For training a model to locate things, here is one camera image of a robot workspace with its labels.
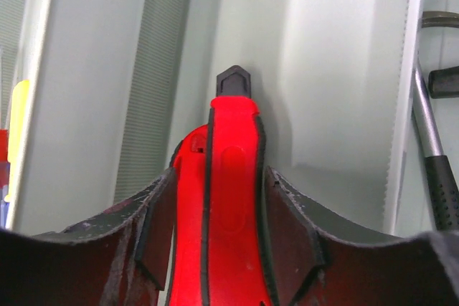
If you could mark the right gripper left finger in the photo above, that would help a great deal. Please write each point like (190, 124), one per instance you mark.
(117, 257)

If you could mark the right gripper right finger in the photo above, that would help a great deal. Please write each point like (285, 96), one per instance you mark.
(317, 257)

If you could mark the red utility knife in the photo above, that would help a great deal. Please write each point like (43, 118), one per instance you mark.
(219, 248)
(188, 160)

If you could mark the blue handled screwdriver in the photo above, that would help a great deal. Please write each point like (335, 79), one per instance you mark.
(4, 176)

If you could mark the black hammer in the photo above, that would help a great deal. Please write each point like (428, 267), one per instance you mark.
(442, 187)
(444, 83)

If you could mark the yellow handled screwdriver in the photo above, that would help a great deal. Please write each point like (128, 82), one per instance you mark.
(18, 107)

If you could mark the green translucent tool box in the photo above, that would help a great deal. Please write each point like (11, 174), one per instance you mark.
(116, 84)

